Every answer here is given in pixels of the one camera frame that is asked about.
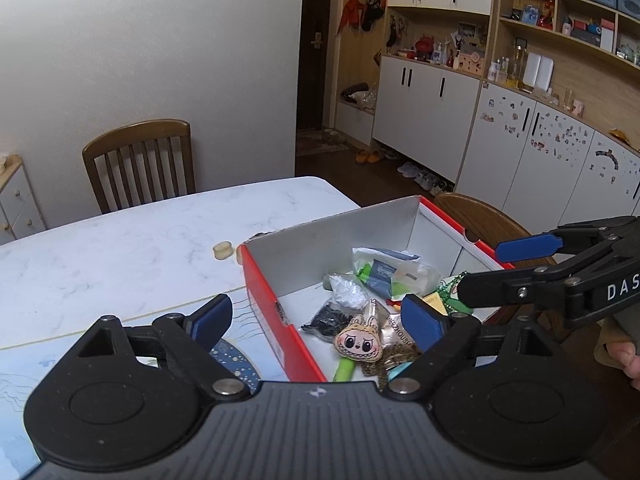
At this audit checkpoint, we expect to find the embroidered sachet pouch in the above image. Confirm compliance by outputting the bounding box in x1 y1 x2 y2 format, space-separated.
435 271 474 315

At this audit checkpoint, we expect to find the yellow small box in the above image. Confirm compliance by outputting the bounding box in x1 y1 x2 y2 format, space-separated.
422 292 447 315

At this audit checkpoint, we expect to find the cartoon monster face plush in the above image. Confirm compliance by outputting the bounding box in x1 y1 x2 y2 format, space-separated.
333 299 383 363

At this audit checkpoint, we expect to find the white wall cabinet unit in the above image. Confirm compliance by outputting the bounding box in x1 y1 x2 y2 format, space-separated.
332 0 639 232

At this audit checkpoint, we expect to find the silver foil snack bag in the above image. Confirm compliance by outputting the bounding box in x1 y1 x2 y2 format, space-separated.
359 303 426 394

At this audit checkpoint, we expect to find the white drawer sideboard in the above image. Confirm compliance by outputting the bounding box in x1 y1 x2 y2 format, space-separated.
0 154 47 245

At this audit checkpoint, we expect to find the teal egg-shaped sharpener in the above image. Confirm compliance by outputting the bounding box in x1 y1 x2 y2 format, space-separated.
387 362 411 382

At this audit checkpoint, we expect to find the dark wooden chair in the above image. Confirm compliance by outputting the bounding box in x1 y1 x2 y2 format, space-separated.
82 118 196 214

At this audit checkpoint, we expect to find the red and white shoe box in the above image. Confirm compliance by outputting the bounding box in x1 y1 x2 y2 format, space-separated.
236 195 516 385

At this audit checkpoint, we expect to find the person's right hand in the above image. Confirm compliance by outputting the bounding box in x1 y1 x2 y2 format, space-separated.
593 318 640 390

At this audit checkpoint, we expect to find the black beads plastic bag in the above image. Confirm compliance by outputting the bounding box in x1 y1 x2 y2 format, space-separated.
300 300 355 341

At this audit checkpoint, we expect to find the light wooden side chair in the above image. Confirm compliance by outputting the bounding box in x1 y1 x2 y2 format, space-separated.
434 192 530 249

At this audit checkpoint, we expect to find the white beads plastic bag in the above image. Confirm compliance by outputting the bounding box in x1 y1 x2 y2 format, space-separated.
326 274 369 311

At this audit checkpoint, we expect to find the green tube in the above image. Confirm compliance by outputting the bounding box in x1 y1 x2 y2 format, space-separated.
332 358 357 382

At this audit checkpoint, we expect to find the white green tissue pack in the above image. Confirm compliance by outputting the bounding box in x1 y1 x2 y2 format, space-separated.
352 247 442 301

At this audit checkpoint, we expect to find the blue patterned table mat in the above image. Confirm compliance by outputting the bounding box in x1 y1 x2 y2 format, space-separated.
1 288 286 479

